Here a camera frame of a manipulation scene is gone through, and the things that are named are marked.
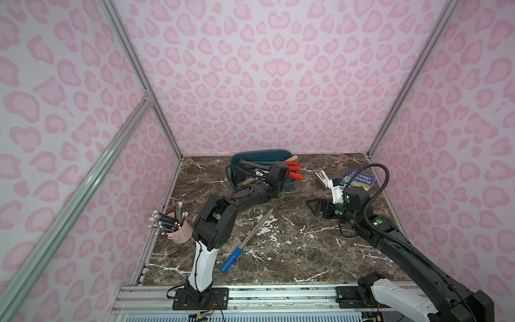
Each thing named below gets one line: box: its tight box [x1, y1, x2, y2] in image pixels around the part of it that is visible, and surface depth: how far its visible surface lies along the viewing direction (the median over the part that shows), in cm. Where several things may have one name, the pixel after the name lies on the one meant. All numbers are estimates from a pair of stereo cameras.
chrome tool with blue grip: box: [219, 207, 274, 274], surface depth 85 cm
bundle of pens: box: [148, 200, 189, 236], surface depth 81 cm
